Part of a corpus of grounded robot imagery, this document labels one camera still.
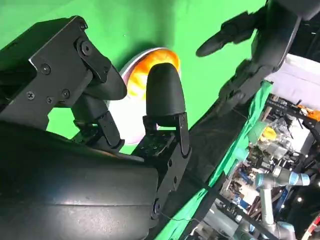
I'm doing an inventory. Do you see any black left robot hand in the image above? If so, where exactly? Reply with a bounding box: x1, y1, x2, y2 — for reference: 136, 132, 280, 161
195, 0, 302, 107

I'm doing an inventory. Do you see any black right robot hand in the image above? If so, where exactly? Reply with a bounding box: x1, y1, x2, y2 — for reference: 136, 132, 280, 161
0, 15, 193, 240

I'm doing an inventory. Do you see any white cloth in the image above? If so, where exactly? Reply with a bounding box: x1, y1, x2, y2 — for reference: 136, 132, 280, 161
269, 52, 320, 109

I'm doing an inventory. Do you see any lilac plate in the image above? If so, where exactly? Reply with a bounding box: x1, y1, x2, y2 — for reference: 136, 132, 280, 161
107, 46, 182, 146

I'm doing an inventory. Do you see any clear plastic bag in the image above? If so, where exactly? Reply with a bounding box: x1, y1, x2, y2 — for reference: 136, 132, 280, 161
249, 116, 294, 152

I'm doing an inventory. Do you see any black table skirt cloth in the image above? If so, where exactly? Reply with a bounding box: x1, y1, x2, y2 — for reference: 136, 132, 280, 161
159, 97, 256, 216

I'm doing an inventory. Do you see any orange toy bread roll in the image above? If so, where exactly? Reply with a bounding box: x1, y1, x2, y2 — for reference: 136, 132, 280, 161
127, 49, 181, 101

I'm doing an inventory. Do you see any green table cloth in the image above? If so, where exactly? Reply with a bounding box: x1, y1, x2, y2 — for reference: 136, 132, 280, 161
0, 0, 270, 157

